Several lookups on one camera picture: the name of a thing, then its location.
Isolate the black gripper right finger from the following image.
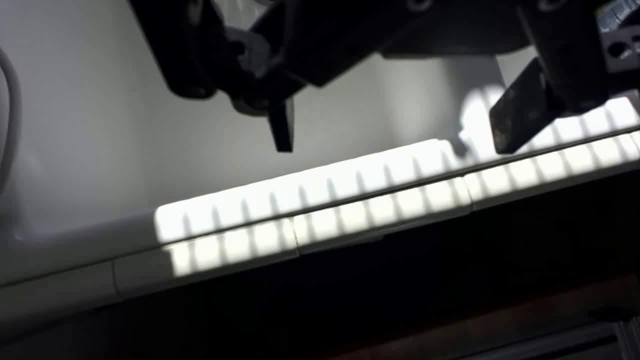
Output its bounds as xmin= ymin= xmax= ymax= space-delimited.
xmin=488 ymin=0 xmax=640 ymax=155

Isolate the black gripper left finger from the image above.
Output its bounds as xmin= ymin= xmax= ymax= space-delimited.
xmin=222 ymin=25 xmax=302 ymax=154

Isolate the white double basin sink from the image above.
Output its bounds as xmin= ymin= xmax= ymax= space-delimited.
xmin=0 ymin=0 xmax=640 ymax=336

